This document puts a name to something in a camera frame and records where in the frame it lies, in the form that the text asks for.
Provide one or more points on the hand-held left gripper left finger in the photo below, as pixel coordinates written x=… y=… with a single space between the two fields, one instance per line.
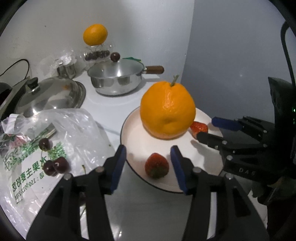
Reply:
x=118 y=169

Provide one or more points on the small orange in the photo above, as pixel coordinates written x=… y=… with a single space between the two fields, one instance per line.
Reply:
x=95 y=34

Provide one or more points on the large steel pot lid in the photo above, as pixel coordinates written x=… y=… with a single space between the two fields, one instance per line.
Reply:
x=53 y=97

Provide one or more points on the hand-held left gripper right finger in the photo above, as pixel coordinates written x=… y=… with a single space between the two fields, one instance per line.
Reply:
x=179 y=169

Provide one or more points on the large orange with stem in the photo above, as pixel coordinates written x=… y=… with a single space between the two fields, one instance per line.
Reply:
x=166 y=111

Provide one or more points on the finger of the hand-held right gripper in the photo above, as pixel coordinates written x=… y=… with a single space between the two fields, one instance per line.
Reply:
x=226 y=123
x=212 y=141

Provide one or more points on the steel cup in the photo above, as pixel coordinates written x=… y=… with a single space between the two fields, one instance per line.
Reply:
x=68 y=70

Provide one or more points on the dark red cherry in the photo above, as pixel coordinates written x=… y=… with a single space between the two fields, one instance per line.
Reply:
x=44 y=144
x=62 y=165
x=49 y=168

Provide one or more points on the white plate with dark rim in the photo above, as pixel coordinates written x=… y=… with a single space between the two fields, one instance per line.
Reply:
x=134 y=139

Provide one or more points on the crumpled clear plastic bag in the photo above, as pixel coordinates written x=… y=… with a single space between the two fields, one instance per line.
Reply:
x=48 y=64

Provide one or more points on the red strawberry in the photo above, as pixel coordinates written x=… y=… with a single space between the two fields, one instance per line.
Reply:
x=198 y=127
x=156 y=164

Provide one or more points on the saucepan lid with dark knob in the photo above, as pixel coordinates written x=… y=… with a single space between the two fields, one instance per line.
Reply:
x=120 y=69

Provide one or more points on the glass jar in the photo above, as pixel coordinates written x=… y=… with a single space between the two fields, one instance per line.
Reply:
x=96 y=55

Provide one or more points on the clear printed plastic bag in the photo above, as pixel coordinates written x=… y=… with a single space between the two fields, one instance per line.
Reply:
x=76 y=129

